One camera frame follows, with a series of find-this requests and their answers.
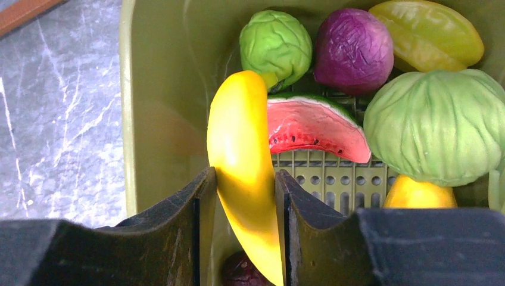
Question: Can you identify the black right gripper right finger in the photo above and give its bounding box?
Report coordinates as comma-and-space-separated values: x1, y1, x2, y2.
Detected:
275, 170, 504, 285

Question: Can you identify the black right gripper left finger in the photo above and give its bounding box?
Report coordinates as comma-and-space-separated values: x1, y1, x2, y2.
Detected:
1, 167, 216, 285

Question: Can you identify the yellow toy banana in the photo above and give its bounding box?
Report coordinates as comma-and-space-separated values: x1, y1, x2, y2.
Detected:
207, 70, 284, 285

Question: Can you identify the green toy cabbage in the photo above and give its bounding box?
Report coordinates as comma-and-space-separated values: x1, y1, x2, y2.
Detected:
363, 69, 504, 186

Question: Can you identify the purple toy onion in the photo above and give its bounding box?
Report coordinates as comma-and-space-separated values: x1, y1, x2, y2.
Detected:
313, 8, 394, 96

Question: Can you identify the green toy lime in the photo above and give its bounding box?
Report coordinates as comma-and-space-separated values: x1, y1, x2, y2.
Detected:
239, 10, 313, 92

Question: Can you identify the yellow toy lemon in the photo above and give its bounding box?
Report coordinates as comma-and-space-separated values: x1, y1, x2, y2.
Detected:
383, 175, 457, 209

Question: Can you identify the dark red toy date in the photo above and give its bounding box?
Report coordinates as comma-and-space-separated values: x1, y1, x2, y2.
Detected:
220, 250, 272, 286

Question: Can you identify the pink toy watermelon slice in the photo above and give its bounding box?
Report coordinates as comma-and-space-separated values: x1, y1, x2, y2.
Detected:
267, 92, 372, 163

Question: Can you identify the olive green plastic bin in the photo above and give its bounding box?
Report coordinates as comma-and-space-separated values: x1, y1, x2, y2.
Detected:
119, 0, 505, 286

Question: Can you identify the yellow green toy pear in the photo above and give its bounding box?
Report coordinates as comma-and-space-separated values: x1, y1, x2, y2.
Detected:
369, 1, 484, 72

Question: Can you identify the wooden three-tier shelf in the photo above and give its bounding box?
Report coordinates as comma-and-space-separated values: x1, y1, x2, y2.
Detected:
1, 0, 64, 38

